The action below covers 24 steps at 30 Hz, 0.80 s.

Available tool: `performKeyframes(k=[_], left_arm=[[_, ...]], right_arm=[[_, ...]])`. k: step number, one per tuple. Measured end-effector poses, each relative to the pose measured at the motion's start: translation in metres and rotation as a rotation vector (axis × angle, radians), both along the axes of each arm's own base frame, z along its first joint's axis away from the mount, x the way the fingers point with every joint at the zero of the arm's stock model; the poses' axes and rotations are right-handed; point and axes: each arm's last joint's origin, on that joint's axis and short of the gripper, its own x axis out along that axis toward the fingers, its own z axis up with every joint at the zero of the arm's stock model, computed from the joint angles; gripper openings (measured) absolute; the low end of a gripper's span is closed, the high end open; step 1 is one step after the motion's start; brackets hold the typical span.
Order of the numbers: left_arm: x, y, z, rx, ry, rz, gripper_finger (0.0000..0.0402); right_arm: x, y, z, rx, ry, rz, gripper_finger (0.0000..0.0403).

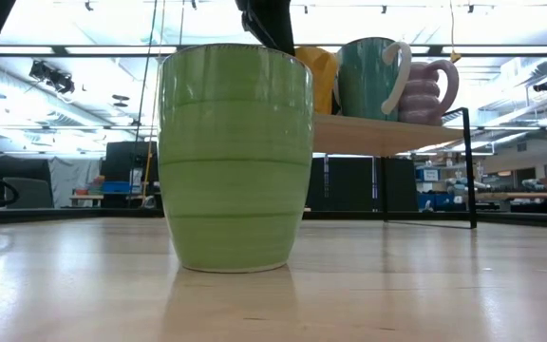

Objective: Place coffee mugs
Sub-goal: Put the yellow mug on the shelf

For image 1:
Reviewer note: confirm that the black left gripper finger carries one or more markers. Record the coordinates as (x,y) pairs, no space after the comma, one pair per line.
(273,21)

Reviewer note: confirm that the yellow faceted mug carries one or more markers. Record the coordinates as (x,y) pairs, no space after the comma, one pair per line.
(318,81)

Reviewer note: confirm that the lavender bubble-shaped mug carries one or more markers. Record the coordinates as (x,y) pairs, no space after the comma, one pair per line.
(418,102)

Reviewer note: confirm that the thin dark slanted pole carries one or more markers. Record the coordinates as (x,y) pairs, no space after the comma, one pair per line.
(146,71)

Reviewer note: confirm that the black panel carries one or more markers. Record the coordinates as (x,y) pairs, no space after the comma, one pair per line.
(349,185)

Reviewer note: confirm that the blue box white label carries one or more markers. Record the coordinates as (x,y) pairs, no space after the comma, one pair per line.
(428,175)

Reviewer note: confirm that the blue storage bin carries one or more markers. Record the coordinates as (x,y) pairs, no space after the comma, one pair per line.
(437,200)

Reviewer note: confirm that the grey fabric cover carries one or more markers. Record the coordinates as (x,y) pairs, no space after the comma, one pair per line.
(71,171)

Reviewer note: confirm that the small wooden side table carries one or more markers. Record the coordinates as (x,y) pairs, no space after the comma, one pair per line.
(86,197)

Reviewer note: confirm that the black ceiling device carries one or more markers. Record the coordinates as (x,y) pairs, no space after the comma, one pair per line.
(544,86)

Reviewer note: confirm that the grey chair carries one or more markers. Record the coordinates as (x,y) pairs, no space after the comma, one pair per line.
(29,195)

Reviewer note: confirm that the wooden workbench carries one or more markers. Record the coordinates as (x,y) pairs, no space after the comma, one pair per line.
(525,195)

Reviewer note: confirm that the wooden shelf black metal frame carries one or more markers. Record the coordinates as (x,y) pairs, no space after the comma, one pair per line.
(373,135)

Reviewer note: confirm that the black table edge rail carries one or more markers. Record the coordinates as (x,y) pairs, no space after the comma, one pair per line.
(340,215)

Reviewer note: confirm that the black ceiling camera rig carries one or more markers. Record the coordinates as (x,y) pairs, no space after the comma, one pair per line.
(52,77)

